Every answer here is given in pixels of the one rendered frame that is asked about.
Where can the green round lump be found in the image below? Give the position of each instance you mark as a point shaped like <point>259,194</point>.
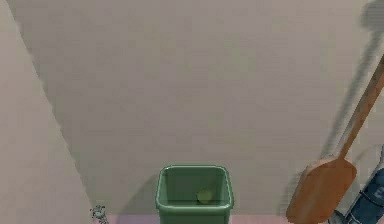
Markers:
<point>205,196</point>

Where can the small grey speckled lump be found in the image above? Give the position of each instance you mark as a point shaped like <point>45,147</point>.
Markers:
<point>98,212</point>

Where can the brown wooden paddle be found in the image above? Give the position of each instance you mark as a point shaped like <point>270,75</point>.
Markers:
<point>321,190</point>

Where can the green square bin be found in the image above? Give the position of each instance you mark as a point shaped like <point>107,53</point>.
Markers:
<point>173,200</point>

